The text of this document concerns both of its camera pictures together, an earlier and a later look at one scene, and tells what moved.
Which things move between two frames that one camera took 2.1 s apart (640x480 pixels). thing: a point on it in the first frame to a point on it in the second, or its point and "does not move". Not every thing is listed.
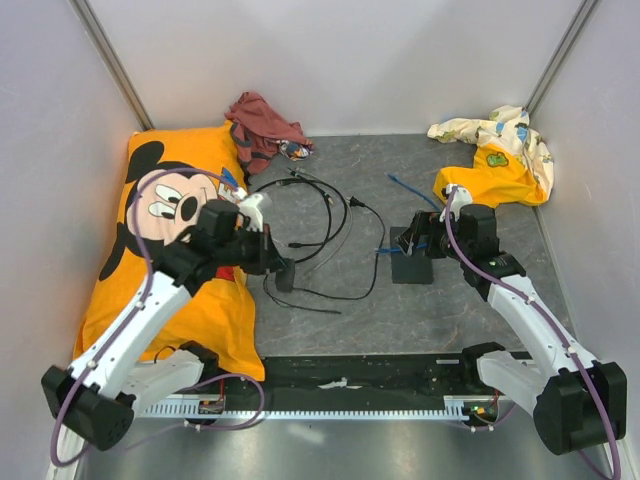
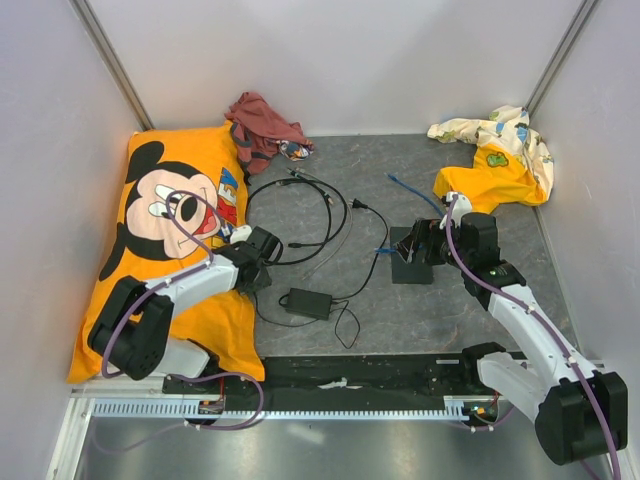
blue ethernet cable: x=388 y=249 does not move
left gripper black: x=269 y=260 to x=262 y=282
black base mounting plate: x=361 y=378 does not move
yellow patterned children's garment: x=512 y=164 does not move
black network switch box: x=413 y=269 does not move
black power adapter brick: x=285 y=278 to x=310 y=304
